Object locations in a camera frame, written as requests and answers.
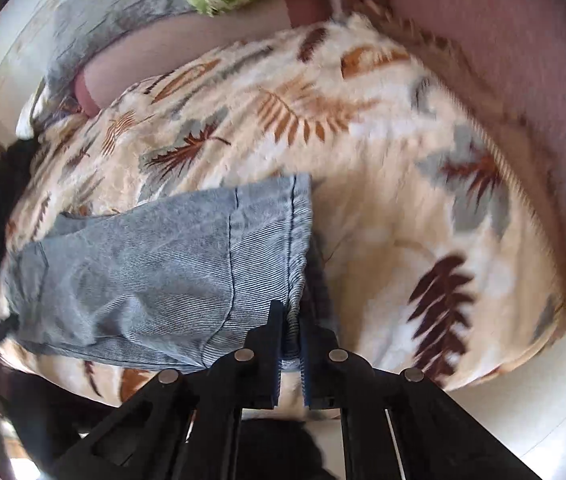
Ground blue denim pants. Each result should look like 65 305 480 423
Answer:
0 172 333 376

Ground colourful printed cloth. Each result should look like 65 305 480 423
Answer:
42 94 85 122

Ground black cloth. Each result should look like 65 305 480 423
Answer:
0 137 40 361

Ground pink bed sheet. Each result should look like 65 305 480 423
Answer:
333 0 566 291

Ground white pillow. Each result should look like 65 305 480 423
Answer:
15 104 40 140

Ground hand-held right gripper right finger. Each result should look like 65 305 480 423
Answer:
299 311 544 480

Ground grey quilt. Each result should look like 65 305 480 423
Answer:
28 0 205 128

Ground leaf print fleece blanket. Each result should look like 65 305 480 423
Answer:
0 12 566 411

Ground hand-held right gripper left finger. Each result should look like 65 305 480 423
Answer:
38 301 284 480

